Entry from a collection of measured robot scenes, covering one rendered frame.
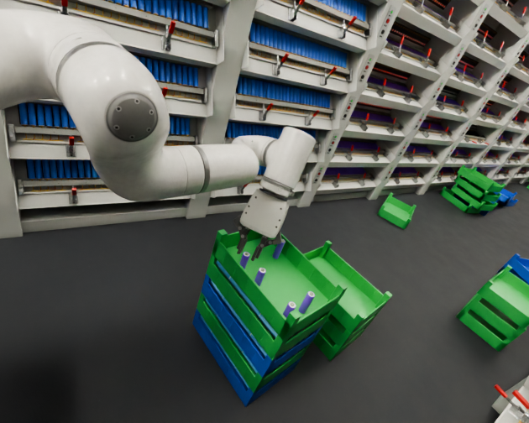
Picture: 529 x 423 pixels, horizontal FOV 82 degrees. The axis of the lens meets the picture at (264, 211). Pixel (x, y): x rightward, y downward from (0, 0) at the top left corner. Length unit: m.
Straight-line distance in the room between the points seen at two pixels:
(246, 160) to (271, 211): 0.17
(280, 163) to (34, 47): 0.47
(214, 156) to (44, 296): 0.78
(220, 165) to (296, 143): 0.22
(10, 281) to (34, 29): 0.89
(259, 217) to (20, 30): 0.52
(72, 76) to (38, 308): 0.86
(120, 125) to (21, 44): 0.15
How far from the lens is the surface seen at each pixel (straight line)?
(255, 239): 0.93
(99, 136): 0.36
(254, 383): 0.90
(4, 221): 1.33
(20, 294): 1.19
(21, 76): 0.46
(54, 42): 0.45
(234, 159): 0.59
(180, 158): 0.53
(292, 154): 0.71
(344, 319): 1.05
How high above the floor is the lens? 0.89
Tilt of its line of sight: 32 degrees down
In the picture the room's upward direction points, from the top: 20 degrees clockwise
